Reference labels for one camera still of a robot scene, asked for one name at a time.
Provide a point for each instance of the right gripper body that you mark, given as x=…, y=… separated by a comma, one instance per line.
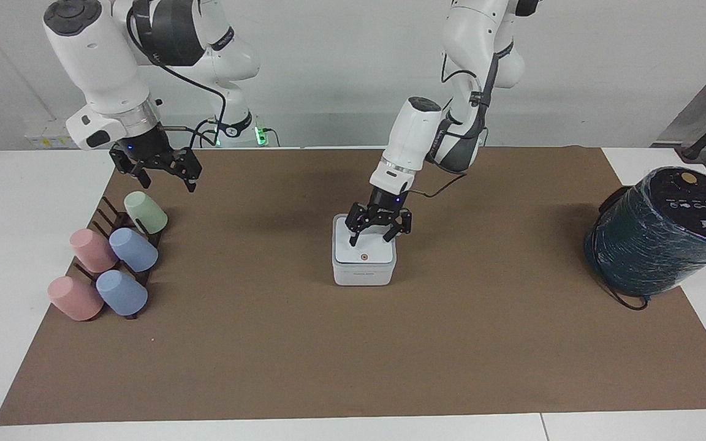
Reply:
x=143, y=148

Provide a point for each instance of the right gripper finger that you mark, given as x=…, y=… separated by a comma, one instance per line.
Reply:
x=187, y=164
x=135, y=168

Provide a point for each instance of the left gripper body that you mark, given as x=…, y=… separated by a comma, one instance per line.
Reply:
x=385, y=200

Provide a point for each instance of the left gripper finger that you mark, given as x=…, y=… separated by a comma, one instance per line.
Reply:
x=402, y=222
x=359, y=219

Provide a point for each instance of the white square trash can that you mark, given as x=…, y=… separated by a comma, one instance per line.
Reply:
x=365, y=263

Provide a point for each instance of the green plastic cup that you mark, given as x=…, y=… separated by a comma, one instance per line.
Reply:
x=148, y=214

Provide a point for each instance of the dark wooden cup rack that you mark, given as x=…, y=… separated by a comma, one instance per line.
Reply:
x=121, y=219

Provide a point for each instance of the blue plastic cup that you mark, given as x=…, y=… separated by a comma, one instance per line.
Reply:
x=122, y=294
x=135, y=250

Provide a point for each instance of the pink plastic cup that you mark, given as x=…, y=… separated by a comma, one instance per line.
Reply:
x=92, y=250
x=76, y=299

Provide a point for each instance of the dark teal wrapped cylinder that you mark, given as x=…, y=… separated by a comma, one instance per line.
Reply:
x=653, y=239

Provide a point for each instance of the white wall socket strip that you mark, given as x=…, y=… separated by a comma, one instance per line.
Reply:
x=49, y=138

